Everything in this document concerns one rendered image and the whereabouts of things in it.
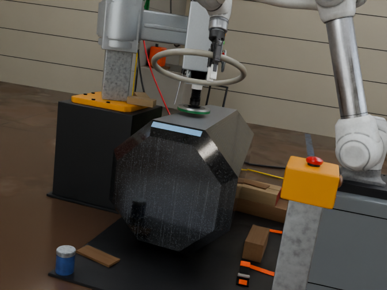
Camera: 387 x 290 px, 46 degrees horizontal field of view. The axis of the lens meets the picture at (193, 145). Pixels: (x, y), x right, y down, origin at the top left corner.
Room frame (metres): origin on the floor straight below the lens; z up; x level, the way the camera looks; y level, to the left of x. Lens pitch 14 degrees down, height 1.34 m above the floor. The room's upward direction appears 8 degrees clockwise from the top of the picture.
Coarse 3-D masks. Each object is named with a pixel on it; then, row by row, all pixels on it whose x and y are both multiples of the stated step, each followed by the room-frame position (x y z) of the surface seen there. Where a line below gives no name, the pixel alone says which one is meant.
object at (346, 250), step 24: (336, 216) 1.73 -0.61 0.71; (360, 216) 1.72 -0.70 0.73; (384, 216) 1.70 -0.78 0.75; (336, 240) 1.73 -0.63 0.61; (360, 240) 1.71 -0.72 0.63; (384, 240) 1.70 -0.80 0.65; (312, 264) 1.74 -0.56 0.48; (336, 264) 1.73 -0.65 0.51; (360, 264) 1.71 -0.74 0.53; (384, 264) 1.69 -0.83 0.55; (312, 288) 1.74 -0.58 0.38; (336, 288) 1.72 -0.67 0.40; (360, 288) 1.71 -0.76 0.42; (384, 288) 1.69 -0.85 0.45
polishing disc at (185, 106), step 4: (180, 104) 3.03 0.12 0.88; (184, 104) 3.06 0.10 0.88; (188, 104) 3.08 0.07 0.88; (184, 108) 2.92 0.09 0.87; (188, 108) 2.91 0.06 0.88; (192, 108) 2.93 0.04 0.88; (196, 108) 2.96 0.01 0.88; (200, 108) 2.98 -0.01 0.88; (204, 108) 3.00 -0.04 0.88; (208, 108) 3.03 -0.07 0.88
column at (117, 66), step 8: (104, 56) 3.54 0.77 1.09; (112, 56) 3.39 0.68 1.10; (120, 56) 3.40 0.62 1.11; (128, 56) 3.42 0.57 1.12; (104, 64) 3.44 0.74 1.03; (112, 64) 3.39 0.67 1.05; (120, 64) 3.41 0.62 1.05; (128, 64) 3.42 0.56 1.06; (104, 72) 3.38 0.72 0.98; (112, 72) 3.39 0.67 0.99; (120, 72) 3.41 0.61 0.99; (128, 72) 3.42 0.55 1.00; (104, 80) 3.38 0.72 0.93; (112, 80) 3.39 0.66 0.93; (120, 80) 3.41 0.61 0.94; (128, 80) 3.42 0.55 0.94; (104, 88) 3.38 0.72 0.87; (112, 88) 3.39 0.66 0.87; (120, 88) 3.41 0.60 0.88; (104, 96) 3.38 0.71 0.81; (112, 96) 3.40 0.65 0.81; (120, 96) 3.41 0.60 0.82
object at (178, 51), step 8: (184, 48) 2.14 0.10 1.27; (160, 56) 2.21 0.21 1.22; (208, 56) 2.13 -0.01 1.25; (224, 56) 2.15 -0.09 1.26; (152, 64) 2.34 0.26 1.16; (232, 64) 2.18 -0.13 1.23; (240, 64) 2.21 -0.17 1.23; (160, 72) 2.44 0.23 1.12; (168, 72) 2.48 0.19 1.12; (184, 80) 2.54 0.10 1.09; (192, 80) 2.55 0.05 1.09; (200, 80) 2.55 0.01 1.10; (224, 80) 2.50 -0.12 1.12; (232, 80) 2.45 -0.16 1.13; (240, 80) 2.39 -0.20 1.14
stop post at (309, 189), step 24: (288, 168) 1.00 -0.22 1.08; (312, 168) 1.01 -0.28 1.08; (336, 168) 1.04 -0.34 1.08; (288, 192) 1.00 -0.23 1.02; (312, 192) 0.98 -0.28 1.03; (336, 192) 0.97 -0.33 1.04; (288, 216) 1.01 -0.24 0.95; (312, 216) 1.00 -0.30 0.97; (288, 240) 1.01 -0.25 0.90; (312, 240) 1.00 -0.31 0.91; (288, 264) 1.01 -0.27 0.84; (288, 288) 1.00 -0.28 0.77
